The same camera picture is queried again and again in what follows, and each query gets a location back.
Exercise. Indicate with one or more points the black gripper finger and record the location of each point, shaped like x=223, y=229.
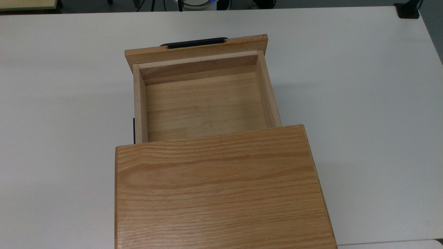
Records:
x=180, y=5

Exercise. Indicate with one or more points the oak wooden cabinet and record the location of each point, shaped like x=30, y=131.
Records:
x=221, y=193

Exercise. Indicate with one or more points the black metal drawer slide rail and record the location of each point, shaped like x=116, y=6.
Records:
x=134, y=130

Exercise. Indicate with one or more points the black table clamp mount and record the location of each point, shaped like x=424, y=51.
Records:
x=407, y=10

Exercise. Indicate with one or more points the black tripod legs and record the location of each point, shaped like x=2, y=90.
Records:
x=152, y=5

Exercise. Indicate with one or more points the yellow wooden side table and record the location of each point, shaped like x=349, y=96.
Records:
x=27, y=4

